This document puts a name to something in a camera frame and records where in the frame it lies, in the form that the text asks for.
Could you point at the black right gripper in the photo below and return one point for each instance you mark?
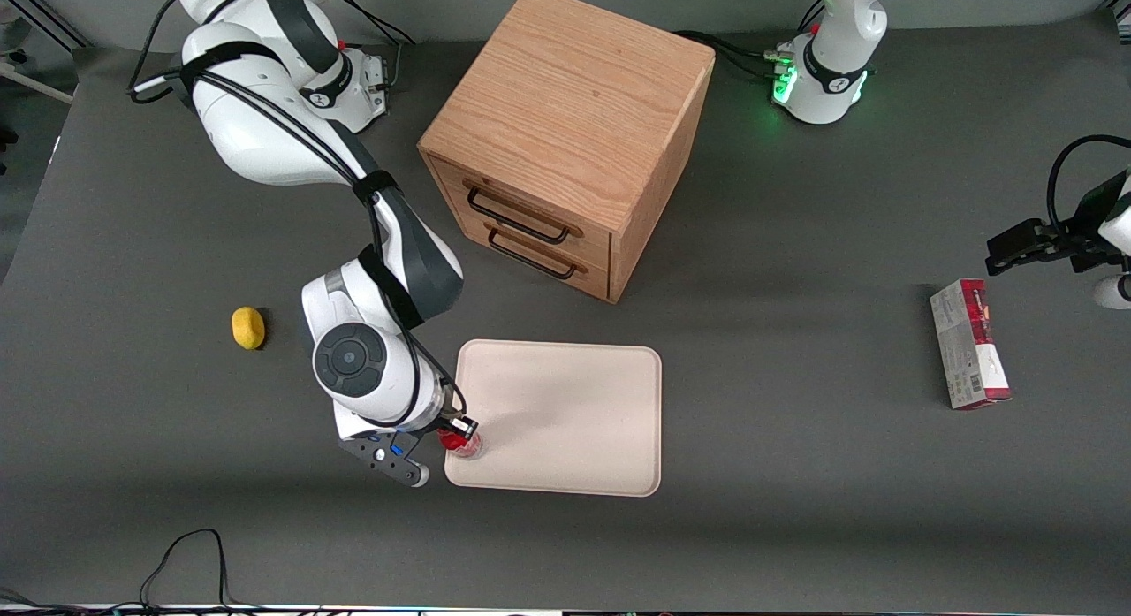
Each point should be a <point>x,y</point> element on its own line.
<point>459,423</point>

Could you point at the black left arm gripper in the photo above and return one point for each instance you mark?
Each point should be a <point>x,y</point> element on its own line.
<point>1083,233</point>

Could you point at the red coke bottle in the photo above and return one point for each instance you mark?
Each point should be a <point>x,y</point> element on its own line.
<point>464,446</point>

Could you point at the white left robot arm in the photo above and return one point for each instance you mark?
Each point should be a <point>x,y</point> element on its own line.
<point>826,86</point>

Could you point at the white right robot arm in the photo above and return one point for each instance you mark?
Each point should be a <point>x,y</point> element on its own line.
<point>256,134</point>

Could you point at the beige plastic tray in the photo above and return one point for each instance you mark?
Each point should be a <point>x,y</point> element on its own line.
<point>565,417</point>

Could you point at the white and red carton box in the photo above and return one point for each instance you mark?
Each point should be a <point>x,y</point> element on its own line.
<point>967,346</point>

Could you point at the wooden drawer front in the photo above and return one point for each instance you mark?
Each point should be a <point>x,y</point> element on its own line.
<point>594,240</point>
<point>596,278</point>

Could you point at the yellow lemon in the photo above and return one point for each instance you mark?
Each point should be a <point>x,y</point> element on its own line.
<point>248,328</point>

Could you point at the wooden drawer cabinet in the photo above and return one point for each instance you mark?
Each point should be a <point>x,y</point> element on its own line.
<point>574,95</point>

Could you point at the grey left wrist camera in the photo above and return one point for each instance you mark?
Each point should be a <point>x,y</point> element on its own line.
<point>1113,292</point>

